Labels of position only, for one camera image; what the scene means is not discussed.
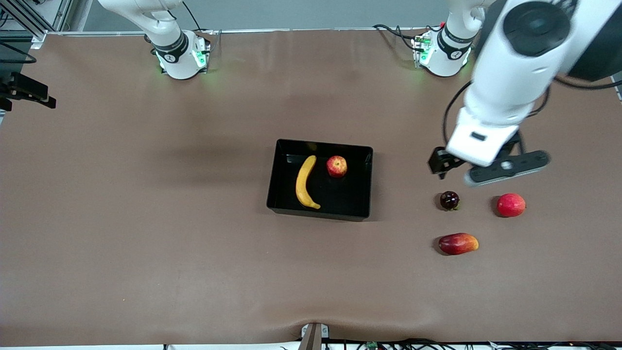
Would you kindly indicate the brown table mat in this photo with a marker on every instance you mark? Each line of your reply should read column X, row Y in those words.
column 146, row 272

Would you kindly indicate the aluminium frame structure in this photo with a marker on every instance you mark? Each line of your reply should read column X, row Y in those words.
column 19, row 14

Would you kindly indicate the red mango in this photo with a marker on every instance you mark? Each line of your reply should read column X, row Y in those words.
column 457, row 244

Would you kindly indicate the small green circuit board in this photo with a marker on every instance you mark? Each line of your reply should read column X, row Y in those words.
column 371, row 345

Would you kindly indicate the plain red apple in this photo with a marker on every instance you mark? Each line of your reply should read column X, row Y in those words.
column 511, row 205

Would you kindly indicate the yellow banana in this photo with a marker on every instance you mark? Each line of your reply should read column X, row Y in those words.
column 303, row 187

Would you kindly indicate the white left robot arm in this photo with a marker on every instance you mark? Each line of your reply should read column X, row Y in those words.
column 510, row 82

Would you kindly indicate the red yellow striped apple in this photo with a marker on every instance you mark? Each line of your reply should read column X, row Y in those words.
column 336, row 166

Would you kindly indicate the brown post metal bracket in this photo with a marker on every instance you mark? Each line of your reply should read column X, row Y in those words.
column 313, row 338

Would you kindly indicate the metal base panel green light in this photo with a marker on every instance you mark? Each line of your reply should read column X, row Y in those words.
column 422, row 54
column 200, row 57

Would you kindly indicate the dark purple round fruit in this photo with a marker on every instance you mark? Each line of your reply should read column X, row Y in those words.
column 449, row 200

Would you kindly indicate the black plastic box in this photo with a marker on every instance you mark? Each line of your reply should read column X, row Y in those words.
column 340, row 199

